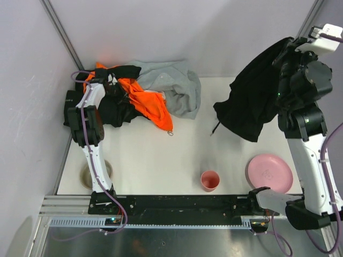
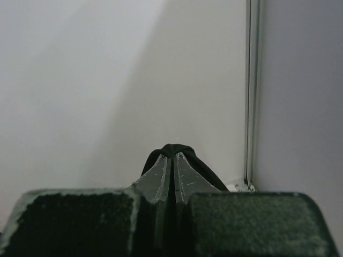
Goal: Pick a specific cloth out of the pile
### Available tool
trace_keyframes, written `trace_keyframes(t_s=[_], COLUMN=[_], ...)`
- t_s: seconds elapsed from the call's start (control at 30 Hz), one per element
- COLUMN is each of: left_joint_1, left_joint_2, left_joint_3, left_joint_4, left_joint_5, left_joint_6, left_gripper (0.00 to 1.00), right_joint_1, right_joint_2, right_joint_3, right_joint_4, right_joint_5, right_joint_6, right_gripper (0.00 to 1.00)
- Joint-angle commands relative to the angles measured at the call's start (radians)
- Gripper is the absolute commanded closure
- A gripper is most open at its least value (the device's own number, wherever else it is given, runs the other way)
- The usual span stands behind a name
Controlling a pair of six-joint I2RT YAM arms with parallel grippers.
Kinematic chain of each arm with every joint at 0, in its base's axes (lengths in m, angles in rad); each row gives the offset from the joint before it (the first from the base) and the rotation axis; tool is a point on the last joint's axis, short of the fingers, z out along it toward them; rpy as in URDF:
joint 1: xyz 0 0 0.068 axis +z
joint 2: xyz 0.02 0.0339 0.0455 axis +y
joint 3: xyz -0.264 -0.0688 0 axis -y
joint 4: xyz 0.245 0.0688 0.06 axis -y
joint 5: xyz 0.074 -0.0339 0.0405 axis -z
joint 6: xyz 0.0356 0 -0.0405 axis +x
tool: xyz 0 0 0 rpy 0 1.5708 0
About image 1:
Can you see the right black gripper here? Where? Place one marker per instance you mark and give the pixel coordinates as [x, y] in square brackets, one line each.
[284, 58]

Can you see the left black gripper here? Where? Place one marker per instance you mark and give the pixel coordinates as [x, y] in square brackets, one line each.
[115, 89]

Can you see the black garment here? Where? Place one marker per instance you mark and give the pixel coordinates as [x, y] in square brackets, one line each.
[113, 111]
[253, 93]

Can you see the orange jacket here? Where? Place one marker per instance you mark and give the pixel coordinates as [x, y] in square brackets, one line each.
[151, 105]

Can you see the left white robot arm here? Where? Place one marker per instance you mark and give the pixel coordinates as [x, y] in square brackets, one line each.
[87, 129]

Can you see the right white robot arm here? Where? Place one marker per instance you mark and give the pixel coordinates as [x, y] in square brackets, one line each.
[304, 80]

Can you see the grey sweatshirt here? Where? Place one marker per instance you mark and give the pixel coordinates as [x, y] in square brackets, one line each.
[179, 85]

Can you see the beige bowl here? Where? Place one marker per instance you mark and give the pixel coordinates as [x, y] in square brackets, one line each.
[85, 175]

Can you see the pink plate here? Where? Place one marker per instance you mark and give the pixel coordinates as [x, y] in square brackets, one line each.
[270, 171]

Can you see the pink cup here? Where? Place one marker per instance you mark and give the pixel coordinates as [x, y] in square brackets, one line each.
[210, 180]

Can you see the right aluminium frame post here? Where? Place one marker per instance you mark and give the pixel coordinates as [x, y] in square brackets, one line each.
[308, 16]

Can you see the aluminium frame post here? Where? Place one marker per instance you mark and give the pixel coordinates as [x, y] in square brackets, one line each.
[56, 22]
[308, 16]

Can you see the left aluminium frame post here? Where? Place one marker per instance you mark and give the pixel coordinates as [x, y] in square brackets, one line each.
[56, 22]

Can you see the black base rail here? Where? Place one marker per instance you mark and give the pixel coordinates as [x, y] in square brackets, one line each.
[187, 205]

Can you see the grey slotted cable duct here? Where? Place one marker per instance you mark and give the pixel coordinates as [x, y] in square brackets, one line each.
[174, 222]

